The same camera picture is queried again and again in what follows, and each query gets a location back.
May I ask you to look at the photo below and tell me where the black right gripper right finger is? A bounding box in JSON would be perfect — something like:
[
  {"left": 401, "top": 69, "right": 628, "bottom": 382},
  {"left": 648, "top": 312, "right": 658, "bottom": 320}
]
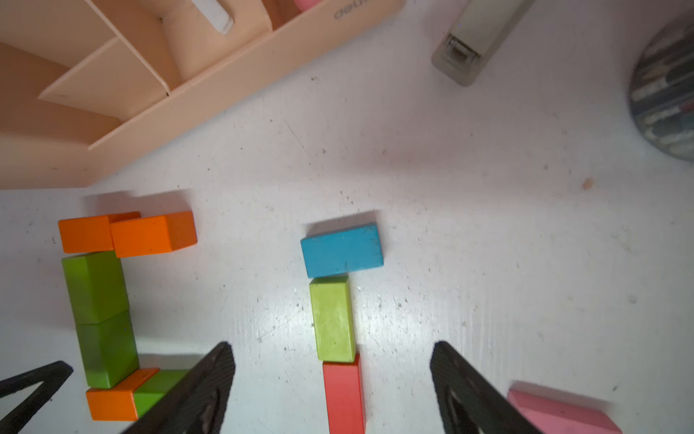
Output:
[{"left": 429, "top": 341, "right": 540, "bottom": 434}]

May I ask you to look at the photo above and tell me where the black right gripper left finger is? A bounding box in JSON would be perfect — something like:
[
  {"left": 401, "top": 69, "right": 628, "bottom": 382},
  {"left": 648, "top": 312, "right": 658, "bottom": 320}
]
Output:
[{"left": 125, "top": 341, "right": 236, "bottom": 434}]

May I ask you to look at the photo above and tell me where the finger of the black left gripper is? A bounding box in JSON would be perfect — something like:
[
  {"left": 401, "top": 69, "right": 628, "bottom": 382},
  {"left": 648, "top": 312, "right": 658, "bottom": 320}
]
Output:
[{"left": 0, "top": 360, "right": 75, "bottom": 434}]

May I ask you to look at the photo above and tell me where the orange block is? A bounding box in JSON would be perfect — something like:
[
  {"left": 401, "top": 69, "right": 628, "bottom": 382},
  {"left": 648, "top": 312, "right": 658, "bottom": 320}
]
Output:
[
  {"left": 58, "top": 212, "right": 141, "bottom": 254},
  {"left": 86, "top": 368, "right": 160, "bottom": 421},
  {"left": 110, "top": 211, "right": 198, "bottom": 259}
]

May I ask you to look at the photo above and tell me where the red block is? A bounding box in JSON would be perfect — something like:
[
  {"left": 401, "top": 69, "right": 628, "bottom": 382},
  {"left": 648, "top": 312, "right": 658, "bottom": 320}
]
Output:
[{"left": 323, "top": 353, "right": 366, "bottom": 434}]

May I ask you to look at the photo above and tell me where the light green block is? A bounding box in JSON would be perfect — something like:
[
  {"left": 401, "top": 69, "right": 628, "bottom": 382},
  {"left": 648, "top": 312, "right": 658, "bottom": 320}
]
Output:
[{"left": 309, "top": 275, "right": 356, "bottom": 363}]

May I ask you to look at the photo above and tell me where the teal block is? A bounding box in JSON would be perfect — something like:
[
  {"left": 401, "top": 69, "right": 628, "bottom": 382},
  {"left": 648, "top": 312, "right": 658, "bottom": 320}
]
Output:
[{"left": 300, "top": 224, "right": 384, "bottom": 278}]

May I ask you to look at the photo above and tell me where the pink block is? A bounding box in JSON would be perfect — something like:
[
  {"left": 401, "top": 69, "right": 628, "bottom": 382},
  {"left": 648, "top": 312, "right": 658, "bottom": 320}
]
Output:
[{"left": 507, "top": 389, "right": 623, "bottom": 434}]

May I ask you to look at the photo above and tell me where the beige plastic file organizer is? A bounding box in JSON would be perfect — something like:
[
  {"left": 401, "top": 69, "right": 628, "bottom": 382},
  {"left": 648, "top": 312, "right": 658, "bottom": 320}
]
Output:
[{"left": 1, "top": 1, "right": 402, "bottom": 190}]

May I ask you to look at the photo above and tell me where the grey stapler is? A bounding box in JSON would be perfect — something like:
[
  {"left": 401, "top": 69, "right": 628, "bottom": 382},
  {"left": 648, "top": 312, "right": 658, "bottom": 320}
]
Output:
[{"left": 432, "top": 0, "right": 534, "bottom": 87}]

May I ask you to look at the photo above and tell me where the pink eraser in organizer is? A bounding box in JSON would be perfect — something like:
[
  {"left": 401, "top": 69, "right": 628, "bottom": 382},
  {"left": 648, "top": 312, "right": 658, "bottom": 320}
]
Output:
[{"left": 294, "top": 0, "right": 322, "bottom": 12}]

